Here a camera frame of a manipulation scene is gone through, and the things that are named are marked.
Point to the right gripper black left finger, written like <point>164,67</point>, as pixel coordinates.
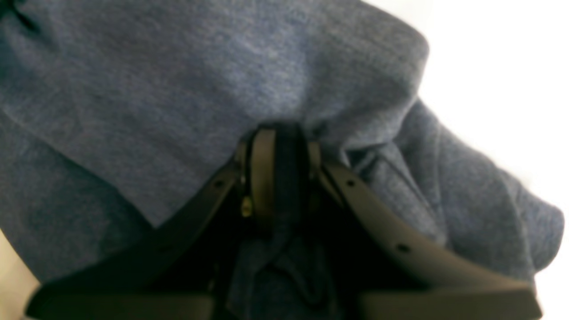
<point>180,270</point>

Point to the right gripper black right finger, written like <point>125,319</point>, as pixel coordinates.
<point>385,270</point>

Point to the dark blue printed T-shirt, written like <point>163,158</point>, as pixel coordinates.
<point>116,113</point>

